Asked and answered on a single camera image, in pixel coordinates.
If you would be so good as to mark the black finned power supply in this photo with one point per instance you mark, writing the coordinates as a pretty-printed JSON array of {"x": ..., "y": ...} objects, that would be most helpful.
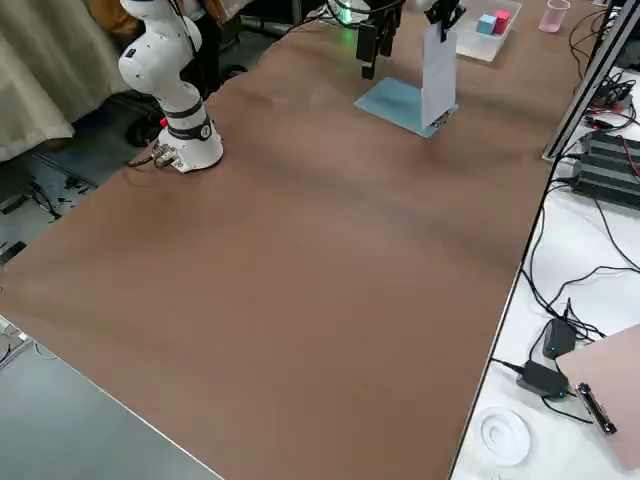
[{"x": 607, "y": 167}]

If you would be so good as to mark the black power adapter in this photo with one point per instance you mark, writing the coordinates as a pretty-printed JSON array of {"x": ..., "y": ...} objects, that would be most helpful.
[
  {"x": 557, "y": 340},
  {"x": 542, "y": 377}
]

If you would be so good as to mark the white round plate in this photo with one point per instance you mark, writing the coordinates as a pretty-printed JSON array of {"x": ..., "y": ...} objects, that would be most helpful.
[{"x": 520, "y": 440}]

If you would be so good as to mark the blue A4 clipboard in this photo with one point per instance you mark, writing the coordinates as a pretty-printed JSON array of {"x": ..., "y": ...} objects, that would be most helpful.
[{"x": 390, "y": 102}]

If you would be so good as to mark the pink mesh cup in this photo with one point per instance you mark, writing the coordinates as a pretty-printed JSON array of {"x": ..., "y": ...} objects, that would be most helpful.
[{"x": 554, "y": 17}]

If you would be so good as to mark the clear plastic bin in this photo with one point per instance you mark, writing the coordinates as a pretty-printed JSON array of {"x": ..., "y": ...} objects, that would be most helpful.
[{"x": 480, "y": 47}]

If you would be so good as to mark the white A4 paper sheet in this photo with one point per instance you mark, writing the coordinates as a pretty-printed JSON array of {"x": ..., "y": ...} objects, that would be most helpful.
[{"x": 439, "y": 80}]

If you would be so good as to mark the light blue block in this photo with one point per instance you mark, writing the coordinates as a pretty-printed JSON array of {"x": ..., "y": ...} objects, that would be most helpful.
[{"x": 485, "y": 24}]

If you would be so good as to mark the red block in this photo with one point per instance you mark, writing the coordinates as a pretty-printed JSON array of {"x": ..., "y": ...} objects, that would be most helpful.
[{"x": 502, "y": 22}]

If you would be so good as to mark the beige curtain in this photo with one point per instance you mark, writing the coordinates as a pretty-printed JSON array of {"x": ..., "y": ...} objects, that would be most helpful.
[{"x": 40, "y": 75}]

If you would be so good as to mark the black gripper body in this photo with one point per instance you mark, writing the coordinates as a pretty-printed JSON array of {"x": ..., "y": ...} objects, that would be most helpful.
[
  {"x": 445, "y": 6},
  {"x": 385, "y": 10}
]

